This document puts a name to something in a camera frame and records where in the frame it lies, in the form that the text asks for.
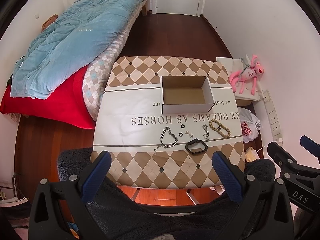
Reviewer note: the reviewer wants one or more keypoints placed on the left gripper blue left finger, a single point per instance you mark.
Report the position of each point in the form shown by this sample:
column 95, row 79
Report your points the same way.
column 93, row 175

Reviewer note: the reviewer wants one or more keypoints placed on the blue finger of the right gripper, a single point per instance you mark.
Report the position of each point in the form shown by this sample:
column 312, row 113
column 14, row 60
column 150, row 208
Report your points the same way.
column 310, row 145

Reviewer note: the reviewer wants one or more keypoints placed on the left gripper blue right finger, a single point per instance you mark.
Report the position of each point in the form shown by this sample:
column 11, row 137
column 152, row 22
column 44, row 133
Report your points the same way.
column 230, row 176

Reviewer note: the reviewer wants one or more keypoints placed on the black fitness band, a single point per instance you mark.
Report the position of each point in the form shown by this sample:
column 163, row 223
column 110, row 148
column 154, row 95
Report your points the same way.
column 196, row 146

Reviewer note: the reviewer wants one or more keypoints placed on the small silver earring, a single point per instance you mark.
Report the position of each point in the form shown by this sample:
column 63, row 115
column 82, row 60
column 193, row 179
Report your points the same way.
column 189, row 134

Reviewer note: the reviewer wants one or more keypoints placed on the beige small box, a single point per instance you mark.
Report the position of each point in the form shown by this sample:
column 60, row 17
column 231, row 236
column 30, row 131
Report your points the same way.
column 251, row 155

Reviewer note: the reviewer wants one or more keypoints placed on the white power strip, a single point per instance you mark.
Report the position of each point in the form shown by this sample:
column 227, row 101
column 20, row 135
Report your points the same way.
column 272, row 118

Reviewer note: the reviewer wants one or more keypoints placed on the white plastic shopping bag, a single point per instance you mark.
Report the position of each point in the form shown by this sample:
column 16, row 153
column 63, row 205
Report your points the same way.
column 250, row 125

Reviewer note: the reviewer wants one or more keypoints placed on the red blanket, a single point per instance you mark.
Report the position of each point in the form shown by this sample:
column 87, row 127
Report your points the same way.
column 65, row 104

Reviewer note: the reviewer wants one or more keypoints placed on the checkered tablecloth with text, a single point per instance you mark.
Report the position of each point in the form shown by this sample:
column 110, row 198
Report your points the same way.
column 148, row 147

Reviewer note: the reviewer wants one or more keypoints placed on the checkered bed sheet mattress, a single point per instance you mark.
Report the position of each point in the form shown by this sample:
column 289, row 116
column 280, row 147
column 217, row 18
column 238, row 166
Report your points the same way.
column 99, row 70

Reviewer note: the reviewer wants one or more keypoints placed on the white cardboard box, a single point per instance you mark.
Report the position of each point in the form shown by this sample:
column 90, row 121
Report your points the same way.
column 186, row 95

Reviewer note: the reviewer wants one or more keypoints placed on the pink panther plush toy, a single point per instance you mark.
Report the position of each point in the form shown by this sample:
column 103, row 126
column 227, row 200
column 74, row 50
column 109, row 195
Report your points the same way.
column 251, row 72

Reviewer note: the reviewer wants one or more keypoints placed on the light blue quilt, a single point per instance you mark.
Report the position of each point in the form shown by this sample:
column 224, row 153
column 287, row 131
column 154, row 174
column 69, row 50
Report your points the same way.
column 75, row 39

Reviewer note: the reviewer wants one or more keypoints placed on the brown pillow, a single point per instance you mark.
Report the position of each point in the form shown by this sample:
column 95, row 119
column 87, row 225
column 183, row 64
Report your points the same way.
column 49, row 21

